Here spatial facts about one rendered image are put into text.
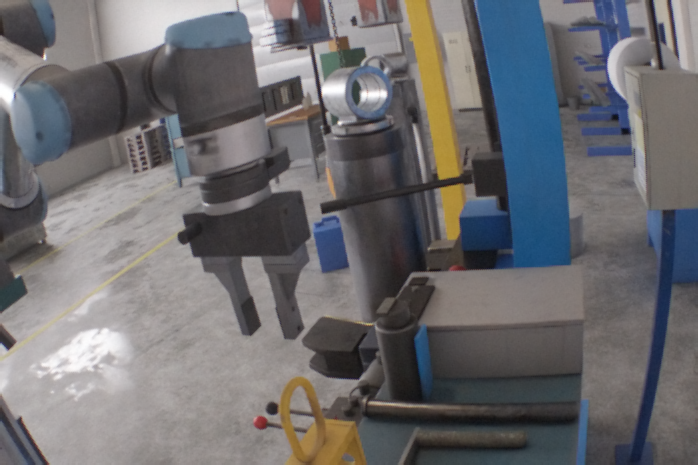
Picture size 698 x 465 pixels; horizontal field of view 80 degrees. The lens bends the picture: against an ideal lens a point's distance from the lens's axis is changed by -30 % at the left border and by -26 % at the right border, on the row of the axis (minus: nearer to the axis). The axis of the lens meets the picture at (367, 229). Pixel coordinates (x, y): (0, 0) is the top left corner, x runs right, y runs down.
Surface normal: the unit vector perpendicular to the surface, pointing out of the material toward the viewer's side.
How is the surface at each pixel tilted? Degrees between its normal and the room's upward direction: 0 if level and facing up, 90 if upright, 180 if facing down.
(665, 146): 90
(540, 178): 90
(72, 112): 94
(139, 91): 95
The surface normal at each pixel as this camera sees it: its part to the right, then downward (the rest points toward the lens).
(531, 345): -0.33, 0.37
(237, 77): 0.68, 0.12
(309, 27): 0.83, 0.04
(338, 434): -0.18, -0.93
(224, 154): 0.25, 0.29
